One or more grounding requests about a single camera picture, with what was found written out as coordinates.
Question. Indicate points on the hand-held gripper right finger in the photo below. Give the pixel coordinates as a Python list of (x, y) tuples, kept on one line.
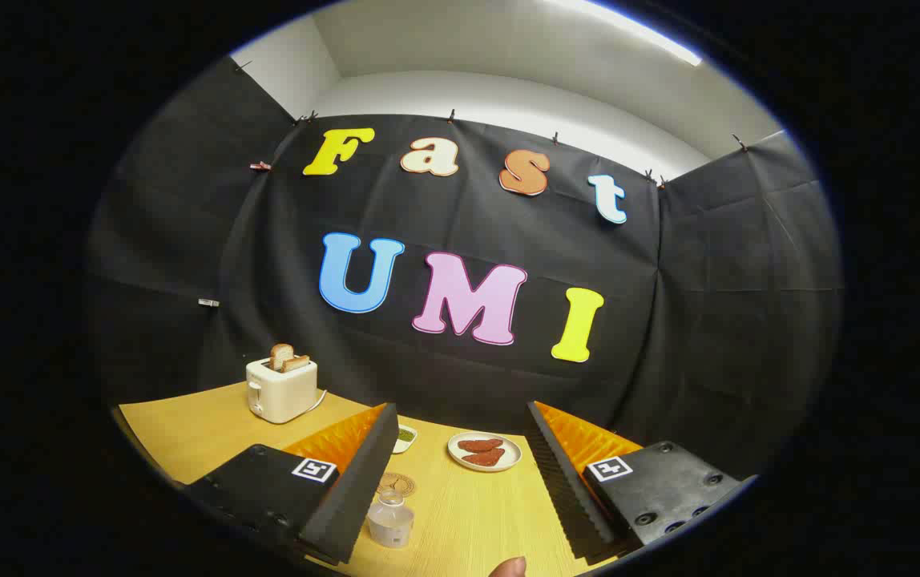
[(568, 497)]

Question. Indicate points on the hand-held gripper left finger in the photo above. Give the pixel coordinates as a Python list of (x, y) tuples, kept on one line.
[(356, 489)]

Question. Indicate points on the clear juice bottle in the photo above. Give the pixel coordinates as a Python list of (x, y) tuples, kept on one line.
[(390, 517)]

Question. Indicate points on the round wooden coaster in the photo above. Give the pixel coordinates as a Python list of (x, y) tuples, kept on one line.
[(402, 481)]

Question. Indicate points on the white round plate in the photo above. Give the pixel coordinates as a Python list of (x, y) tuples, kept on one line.
[(513, 450)]

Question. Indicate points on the reddish meat patty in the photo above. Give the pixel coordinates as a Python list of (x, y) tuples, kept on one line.
[(479, 444), (486, 458)]

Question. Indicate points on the wooden table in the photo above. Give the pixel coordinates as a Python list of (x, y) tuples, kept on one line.
[(468, 513)]

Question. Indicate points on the cream toaster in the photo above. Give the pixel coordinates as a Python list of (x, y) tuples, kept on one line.
[(280, 389)]

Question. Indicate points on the toast slice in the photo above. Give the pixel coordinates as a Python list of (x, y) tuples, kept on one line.
[(296, 362), (280, 354)]

